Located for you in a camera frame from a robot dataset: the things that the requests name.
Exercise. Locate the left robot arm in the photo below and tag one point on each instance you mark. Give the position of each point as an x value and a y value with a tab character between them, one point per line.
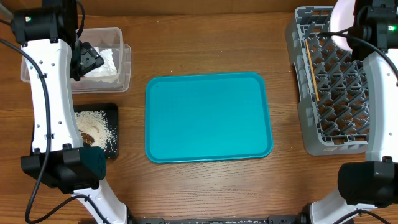
48	38

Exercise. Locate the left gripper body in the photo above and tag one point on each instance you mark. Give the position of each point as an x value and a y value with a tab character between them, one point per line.
86	60

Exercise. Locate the rice grains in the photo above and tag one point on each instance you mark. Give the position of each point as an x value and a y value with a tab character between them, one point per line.
97	125

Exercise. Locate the wooden chopstick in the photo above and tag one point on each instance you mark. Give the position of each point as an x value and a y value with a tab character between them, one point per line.
312	72

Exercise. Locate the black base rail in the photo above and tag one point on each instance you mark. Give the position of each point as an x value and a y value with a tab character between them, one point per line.
273	219

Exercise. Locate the clear plastic bin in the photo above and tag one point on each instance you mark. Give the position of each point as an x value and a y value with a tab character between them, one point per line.
110	37

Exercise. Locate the teal serving tray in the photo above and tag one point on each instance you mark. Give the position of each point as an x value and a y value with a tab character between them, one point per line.
211	117

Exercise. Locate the large white plate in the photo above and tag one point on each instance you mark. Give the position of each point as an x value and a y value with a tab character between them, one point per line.
342	17

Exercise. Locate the grey dishwasher rack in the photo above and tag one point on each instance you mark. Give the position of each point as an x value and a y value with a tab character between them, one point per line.
339	123

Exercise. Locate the white napkin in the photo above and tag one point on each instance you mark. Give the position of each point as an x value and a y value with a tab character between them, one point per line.
108	68

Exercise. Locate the black plastic tray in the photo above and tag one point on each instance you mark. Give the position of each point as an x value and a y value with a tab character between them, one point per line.
112	114

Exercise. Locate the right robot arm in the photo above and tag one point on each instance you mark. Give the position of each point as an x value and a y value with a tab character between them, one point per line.
368	29

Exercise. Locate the brown food scrap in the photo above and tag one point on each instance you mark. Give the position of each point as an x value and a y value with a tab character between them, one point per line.
87	139

